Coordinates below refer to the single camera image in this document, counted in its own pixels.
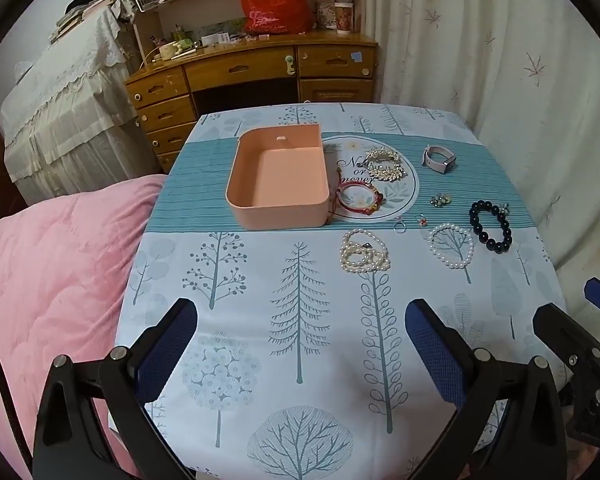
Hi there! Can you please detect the black bead bracelet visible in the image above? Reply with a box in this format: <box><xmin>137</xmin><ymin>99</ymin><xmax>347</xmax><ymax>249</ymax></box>
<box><xmin>468</xmin><ymin>199</ymin><xmax>515</xmax><ymax>255</ymax></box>

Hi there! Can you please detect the single-strand pearl bracelet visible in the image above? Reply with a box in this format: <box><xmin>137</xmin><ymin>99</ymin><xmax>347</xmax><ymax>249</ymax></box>
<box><xmin>427</xmin><ymin>222</ymin><xmax>476</xmax><ymax>271</ymax></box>

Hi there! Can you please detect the green gold flower brooch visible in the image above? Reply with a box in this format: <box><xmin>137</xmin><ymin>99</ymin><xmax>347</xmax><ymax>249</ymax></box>
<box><xmin>430</xmin><ymin>194</ymin><xmax>452</xmax><ymax>208</ymax></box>

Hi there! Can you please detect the pink smart watch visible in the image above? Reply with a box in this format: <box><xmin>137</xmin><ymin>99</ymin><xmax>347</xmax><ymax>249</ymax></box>
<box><xmin>422</xmin><ymin>145</ymin><xmax>456</xmax><ymax>174</ymax></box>

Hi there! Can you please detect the silver ring pink stone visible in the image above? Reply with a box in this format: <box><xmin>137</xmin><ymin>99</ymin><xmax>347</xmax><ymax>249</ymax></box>
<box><xmin>393</xmin><ymin>217</ymin><xmax>407</xmax><ymax>234</ymax></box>

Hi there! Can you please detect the multi-strand pearl bracelet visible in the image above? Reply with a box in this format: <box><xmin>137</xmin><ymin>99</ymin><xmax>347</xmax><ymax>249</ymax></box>
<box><xmin>338</xmin><ymin>227</ymin><xmax>392</xmax><ymax>276</ymax></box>

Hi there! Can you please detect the red cord bracelet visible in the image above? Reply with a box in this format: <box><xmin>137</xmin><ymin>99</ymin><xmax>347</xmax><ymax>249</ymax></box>
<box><xmin>332</xmin><ymin>168</ymin><xmax>386</xmax><ymax>218</ymax></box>

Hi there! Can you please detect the pink plastic tray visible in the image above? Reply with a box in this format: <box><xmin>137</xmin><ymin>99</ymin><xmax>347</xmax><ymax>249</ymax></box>
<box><xmin>225</xmin><ymin>124</ymin><xmax>330</xmax><ymax>231</ymax></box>

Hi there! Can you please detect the pink quilt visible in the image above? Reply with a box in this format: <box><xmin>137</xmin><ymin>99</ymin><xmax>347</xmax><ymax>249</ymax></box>
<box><xmin>0</xmin><ymin>173</ymin><xmax>169</xmax><ymax>480</ymax></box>

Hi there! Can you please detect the white floral curtain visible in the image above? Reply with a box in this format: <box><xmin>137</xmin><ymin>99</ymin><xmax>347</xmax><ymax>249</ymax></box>
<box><xmin>360</xmin><ymin>0</ymin><xmax>600</xmax><ymax>338</ymax></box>

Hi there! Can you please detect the white lace bed cover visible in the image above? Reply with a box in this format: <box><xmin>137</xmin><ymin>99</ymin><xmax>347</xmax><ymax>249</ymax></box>
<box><xmin>1</xmin><ymin>0</ymin><xmax>159</xmax><ymax>205</ymax></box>

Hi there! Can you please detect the wooden desk with drawers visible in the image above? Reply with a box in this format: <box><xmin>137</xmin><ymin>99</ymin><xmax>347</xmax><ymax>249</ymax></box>
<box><xmin>125</xmin><ymin>32</ymin><xmax>378</xmax><ymax>172</ymax></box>

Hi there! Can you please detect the decorated paper cup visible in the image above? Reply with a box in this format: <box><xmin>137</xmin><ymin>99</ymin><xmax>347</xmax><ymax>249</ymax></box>
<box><xmin>335</xmin><ymin>0</ymin><xmax>354</xmax><ymax>35</ymax></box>

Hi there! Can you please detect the floral tin canister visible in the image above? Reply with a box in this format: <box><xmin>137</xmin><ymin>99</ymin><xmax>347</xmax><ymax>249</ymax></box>
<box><xmin>315</xmin><ymin>0</ymin><xmax>337</xmax><ymax>30</ymax></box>

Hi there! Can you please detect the white mug on desk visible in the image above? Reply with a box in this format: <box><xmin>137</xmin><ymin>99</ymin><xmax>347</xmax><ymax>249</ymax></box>
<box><xmin>158</xmin><ymin>41</ymin><xmax>181</xmax><ymax>62</ymax></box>

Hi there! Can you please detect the red plastic bag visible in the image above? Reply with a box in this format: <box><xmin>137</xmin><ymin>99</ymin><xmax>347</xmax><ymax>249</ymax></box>
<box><xmin>240</xmin><ymin>0</ymin><xmax>315</xmax><ymax>36</ymax></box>

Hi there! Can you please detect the gold crystal leaf bracelet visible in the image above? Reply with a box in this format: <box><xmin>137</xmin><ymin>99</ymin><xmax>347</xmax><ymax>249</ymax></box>
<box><xmin>362</xmin><ymin>146</ymin><xmax>406</xmax><ymax>182</ymax></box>

